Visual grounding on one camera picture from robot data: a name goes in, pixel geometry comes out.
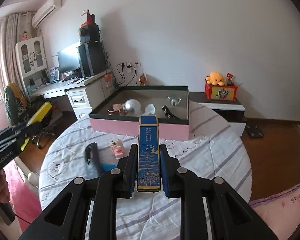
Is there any striped white quilt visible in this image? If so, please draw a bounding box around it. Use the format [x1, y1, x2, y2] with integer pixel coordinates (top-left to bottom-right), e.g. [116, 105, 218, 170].
[38, 102, 253, 240]

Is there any yellow octopus plush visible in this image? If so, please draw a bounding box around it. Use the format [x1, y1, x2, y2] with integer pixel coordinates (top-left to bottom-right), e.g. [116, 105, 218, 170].
[205, 72, 225, 86]

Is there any beige curtain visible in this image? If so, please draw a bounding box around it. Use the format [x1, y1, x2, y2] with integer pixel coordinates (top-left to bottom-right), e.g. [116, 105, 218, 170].
[0, 11, 36, 88]

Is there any blue highlighter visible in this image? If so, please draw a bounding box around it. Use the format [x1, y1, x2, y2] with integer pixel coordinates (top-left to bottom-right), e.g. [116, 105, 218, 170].
[101, 164, 116, 173]

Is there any pink and green box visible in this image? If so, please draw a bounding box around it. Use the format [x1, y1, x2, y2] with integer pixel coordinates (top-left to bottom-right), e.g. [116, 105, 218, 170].
[89, 86, 190, 140]

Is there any white air conditioner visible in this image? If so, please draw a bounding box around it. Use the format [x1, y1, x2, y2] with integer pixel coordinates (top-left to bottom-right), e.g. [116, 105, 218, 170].
[32, 0, 62, 28]

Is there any red toy crate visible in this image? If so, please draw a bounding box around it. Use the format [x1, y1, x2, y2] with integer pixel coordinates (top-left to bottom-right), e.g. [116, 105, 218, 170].
[205, 83, 238, 101]

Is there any person's left hand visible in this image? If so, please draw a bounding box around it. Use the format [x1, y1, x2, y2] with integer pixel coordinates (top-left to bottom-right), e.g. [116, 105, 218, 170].
[0, 170, 11, 204]

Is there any blue patterned long box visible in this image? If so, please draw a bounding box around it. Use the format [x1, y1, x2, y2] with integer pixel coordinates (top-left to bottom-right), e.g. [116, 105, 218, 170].
[136, 115, 161, 192]

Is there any pink bed cover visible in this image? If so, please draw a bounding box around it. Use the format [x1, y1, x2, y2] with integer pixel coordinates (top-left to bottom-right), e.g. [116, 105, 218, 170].
[249, 184, 300, 239]

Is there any black hair brush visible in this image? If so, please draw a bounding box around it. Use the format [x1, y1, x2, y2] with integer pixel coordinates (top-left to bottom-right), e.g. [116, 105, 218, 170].
[84, 142, 103, 178]

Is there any white cloud figurine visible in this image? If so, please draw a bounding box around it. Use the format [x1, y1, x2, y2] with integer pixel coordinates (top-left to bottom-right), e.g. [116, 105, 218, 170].
[124, 99, 141, 114]

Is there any black hair clip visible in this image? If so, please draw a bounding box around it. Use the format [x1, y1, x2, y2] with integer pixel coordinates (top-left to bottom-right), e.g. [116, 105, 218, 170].
[162, 105, 179, 120]

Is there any black computer monitor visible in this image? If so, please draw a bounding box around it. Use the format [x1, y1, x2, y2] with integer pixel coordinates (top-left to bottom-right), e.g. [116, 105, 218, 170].
[57, 42, 80, 74]

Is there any office chair with clothes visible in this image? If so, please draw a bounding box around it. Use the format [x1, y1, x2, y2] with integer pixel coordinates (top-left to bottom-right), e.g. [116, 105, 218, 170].
[3, 83, 57, 149]

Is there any doll on cabinet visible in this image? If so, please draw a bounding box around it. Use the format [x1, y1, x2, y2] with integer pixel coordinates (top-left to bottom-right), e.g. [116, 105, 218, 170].
[22, 31, 29, 41]

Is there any orange snack bag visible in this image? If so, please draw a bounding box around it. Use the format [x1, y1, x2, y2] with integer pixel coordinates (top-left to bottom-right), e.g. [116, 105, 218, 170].
[139, 73, 147, 86]

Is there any black box on tower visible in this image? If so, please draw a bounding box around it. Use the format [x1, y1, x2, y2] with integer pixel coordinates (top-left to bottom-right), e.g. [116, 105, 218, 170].
[78, 24, 100, 43]

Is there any red triangular flag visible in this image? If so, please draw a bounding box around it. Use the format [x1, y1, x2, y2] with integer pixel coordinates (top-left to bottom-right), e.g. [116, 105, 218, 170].
[81, 10, 95, 28]

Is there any rose gold round tin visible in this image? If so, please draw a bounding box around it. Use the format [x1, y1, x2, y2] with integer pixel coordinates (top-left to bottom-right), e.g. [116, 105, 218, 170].
[107, 107, 127, 116]

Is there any pink block kitty figure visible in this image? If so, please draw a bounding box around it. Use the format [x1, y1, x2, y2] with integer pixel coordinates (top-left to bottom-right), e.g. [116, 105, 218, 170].
[110, 138, 125, 160]

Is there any white glass-door cabinet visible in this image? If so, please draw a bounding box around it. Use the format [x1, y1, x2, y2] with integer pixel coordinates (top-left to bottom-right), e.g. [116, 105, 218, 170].
[15, 36, 47, 79]

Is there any white desk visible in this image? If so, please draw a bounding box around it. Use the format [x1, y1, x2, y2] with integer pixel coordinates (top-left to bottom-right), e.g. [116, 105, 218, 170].
[30, 70, 114, 120]

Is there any black floor scale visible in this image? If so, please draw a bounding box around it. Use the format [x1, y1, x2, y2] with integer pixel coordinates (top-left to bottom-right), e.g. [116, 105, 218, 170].
[245, 124, 264, 138]

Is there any black computer tower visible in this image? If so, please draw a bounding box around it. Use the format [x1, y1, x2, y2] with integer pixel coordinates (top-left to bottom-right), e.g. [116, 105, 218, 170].
[77, 42, 107, 77]

